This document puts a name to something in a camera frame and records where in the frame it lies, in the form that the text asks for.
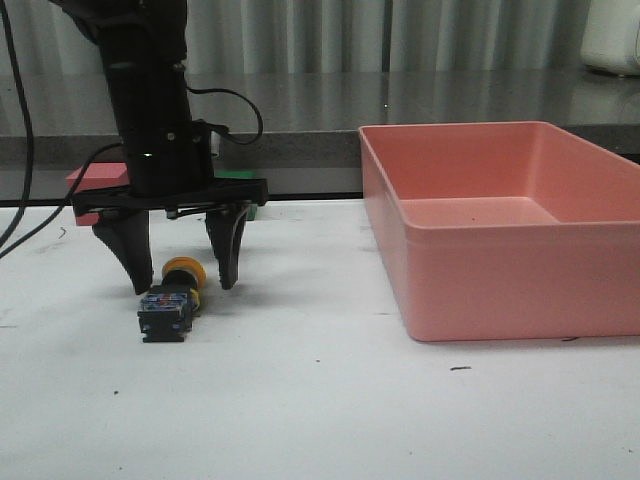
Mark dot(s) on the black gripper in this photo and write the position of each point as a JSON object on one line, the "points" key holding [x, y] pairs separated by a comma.
{"points": [[178, 175]]}

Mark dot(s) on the yellow push button switch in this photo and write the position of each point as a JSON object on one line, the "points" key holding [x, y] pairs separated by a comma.
{"points": [[167, 310]]}

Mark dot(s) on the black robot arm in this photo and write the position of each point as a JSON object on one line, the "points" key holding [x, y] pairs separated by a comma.
{"points": [[142, 48]]}

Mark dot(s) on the green cube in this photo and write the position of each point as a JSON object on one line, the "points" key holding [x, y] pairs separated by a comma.
{"points": [[240, 174]]}

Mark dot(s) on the pink cube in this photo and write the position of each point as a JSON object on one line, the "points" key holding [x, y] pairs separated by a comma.
{"points": [[98, 175]]}

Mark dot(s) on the grey stone counter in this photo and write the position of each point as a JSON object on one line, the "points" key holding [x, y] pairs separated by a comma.
{"points": [[310, 145]]}

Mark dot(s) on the pink plastic bin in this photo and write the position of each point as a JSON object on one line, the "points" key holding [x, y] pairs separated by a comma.
{"points": [[503, 230]]}

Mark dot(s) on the white kitchen appliance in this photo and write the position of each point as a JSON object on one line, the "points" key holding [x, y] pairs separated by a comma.
{"points": [[610, 40]]}

